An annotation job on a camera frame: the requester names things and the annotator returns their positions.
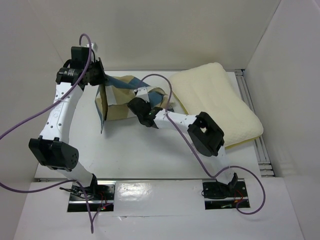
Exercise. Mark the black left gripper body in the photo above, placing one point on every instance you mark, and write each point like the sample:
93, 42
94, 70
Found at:
96, 73

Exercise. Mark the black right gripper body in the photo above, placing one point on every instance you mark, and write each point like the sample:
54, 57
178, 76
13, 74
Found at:
136, 105

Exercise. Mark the blue beige striped pillowcase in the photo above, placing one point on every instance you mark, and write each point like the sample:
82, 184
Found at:
115, 93

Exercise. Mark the cream yellow-edged pillow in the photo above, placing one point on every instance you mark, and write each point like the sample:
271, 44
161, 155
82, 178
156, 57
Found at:
208, 88

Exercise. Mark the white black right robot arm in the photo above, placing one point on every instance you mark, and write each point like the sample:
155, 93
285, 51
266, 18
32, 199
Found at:
200, 132

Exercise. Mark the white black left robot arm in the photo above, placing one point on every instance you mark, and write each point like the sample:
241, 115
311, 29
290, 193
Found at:
52, 148

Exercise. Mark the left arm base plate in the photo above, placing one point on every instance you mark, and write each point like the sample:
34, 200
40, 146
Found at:
102, 199

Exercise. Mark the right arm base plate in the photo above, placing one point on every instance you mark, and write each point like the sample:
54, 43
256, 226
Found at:
218, 197

